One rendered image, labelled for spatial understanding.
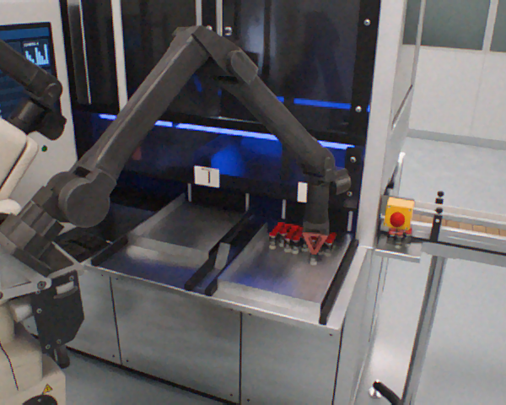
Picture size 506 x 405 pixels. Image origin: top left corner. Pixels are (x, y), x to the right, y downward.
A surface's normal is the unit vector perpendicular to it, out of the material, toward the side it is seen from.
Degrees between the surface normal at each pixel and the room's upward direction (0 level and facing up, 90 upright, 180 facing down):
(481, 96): 90
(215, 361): 90
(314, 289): 0
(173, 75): 82
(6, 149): 90
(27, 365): 90
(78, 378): 0
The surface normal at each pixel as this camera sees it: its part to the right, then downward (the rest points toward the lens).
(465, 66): -0.37, 0.37
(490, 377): 0.02, -0.91
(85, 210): 0.65, 0.22
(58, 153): 0.85, 0.23
